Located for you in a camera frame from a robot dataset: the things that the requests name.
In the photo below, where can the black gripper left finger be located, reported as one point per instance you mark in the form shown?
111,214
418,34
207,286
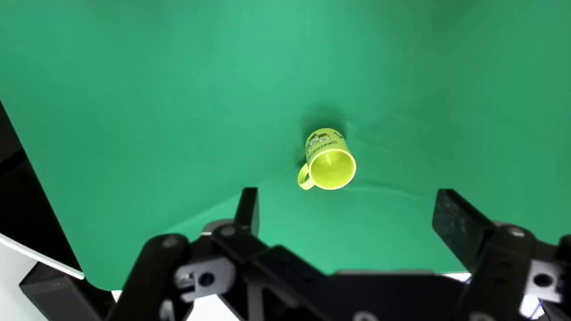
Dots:
247,209

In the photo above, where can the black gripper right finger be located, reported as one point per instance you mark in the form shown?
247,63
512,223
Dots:
461,225

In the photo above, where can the yellow mug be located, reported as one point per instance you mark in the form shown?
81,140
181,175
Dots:
330,168

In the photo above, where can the green table cloth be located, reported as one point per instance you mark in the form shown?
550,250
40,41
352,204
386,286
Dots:
179,107

